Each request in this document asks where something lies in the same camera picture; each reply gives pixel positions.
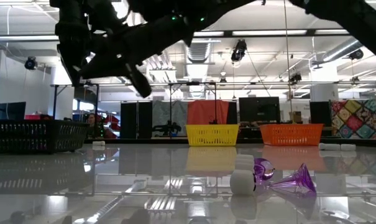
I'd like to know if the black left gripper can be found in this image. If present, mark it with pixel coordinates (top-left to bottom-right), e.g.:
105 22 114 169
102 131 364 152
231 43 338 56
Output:
55 22 92 88

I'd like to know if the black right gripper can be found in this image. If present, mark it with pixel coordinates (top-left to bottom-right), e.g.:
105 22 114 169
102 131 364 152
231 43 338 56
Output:
78 24 154 99

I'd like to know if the black partition panel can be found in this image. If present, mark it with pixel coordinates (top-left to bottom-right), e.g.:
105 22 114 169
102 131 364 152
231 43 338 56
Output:
120 101 138 139
137 101 153 139

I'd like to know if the person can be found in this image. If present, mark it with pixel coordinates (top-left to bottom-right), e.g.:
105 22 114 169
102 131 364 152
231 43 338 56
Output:
86 112 109 139

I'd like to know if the grey cloth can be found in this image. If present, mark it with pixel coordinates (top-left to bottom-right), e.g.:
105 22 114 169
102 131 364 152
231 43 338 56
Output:
152 100 188 137

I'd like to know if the red bin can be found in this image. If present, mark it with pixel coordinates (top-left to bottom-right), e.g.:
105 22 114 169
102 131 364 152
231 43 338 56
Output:
24 114 53 121

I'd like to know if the black monitor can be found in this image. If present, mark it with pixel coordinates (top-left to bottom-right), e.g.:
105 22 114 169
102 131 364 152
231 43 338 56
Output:
0 101 27 121
239 96 281 122
310 101 332 127

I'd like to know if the black plastic basket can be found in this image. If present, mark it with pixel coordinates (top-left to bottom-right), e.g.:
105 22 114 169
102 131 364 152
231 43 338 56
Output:
0 119 91 154

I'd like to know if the orange cloth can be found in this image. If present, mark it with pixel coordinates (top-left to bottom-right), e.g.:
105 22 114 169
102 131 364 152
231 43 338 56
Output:
186 99 230 125

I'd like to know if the yellow plastic basket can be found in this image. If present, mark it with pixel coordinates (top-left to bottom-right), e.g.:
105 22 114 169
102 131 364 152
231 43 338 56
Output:
185 124 240 147

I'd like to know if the purple translucent pumpkin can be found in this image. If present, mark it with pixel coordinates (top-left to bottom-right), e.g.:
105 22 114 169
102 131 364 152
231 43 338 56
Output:
253 157 275 183

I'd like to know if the orange plastic basket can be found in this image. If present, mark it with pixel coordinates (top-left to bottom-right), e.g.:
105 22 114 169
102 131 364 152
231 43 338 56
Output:
259 123 324 146

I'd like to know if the purple translucent witch hat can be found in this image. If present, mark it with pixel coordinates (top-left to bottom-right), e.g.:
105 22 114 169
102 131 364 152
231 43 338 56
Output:
267 163 318 200

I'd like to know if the silver round ceiling pipe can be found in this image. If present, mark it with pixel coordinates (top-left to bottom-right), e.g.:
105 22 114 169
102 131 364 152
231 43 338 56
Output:
311 37 364 68

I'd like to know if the colourful patchwork quilt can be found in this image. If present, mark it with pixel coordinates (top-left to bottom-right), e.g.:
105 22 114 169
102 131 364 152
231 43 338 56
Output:
330 98 376 140

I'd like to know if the black metal frame stand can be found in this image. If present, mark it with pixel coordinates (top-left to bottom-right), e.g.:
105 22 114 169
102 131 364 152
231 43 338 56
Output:
52 81 100 125
168 81 218 138

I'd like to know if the silver ceiling air duct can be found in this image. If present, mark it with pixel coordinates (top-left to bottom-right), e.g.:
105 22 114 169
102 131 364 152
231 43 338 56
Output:
184 39 213 98

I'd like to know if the thin hanging cable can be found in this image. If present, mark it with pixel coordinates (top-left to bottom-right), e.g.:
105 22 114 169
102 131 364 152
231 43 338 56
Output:
283 0 293 108

